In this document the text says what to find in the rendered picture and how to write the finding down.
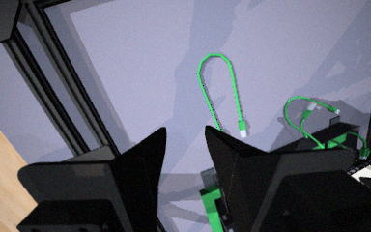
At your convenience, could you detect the black metal rack frame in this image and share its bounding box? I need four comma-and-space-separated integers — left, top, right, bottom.
200, 116, 371, 232

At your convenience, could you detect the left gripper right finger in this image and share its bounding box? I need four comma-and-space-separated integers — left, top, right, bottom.
205, 126, 355, 232

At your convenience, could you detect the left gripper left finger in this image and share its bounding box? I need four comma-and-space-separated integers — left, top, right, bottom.
17, 127, 167, 232

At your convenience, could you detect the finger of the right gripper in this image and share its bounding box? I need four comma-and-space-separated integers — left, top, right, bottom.
359, 177, 371, 188

